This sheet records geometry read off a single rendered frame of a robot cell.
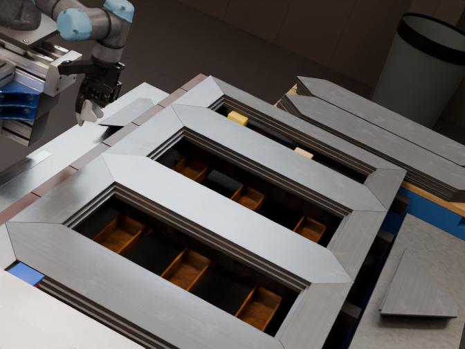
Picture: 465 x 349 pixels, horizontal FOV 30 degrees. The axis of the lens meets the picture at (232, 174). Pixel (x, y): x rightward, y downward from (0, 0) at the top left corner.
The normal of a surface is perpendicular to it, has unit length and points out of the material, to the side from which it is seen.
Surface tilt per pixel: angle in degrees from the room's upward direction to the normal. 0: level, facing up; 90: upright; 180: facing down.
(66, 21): 90
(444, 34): 85
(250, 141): 0
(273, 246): 0
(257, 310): 0
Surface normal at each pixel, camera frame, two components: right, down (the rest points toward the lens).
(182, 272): 0.33, -0.82
